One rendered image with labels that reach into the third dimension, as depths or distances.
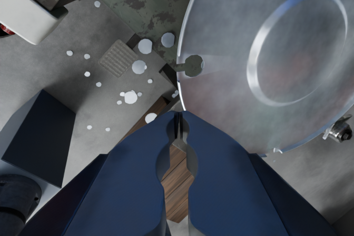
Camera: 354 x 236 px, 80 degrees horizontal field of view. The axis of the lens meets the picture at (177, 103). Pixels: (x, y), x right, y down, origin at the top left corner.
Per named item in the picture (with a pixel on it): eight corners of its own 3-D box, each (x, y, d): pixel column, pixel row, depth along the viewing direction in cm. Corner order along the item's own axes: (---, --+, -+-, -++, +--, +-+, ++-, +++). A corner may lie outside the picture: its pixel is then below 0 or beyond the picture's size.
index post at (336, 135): (296, 116, 41) (344, 147, 33) (290, 108, 39) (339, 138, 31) (307, 106, 41) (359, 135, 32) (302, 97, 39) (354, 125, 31)
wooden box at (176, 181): (161, 173, 136) (178, 223, 106) (112, 148, 116) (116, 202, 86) (205, 128, 130) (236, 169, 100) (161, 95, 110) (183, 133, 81)
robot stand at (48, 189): (48, 137, 102) (17, 224, 64) (11, 114, 92) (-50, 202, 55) (76, 114, 101) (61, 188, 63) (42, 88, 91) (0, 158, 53)
